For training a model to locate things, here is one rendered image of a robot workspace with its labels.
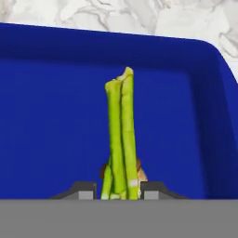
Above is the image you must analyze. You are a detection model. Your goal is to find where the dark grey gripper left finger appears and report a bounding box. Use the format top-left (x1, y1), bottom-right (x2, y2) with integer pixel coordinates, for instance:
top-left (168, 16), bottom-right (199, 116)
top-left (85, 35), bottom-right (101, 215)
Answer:
top-left (49, 180), bottom-right (98, 201)

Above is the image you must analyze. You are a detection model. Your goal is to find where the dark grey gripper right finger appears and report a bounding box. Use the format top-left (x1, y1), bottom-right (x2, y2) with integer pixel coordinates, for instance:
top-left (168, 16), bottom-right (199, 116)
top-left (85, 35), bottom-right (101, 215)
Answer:
top-left (140, 180), bottom-right (188, 201)

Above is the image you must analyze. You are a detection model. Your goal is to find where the green asparagus bundle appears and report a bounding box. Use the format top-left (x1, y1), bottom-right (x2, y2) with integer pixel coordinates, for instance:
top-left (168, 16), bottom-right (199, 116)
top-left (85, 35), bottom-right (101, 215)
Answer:
top-left (100, 66), bottom-right (139, 201)

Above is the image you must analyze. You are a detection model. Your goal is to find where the brown mushroom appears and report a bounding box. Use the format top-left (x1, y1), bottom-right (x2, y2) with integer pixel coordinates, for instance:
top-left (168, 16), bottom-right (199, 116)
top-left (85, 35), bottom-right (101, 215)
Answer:
top-left (99, 156), bottom-right (149, 183)

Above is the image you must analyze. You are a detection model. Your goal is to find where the blue tray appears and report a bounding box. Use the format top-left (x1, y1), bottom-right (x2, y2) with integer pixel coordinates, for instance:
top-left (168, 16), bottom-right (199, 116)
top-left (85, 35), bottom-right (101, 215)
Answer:
top-left (0, 21), bottom-right (238, 201)

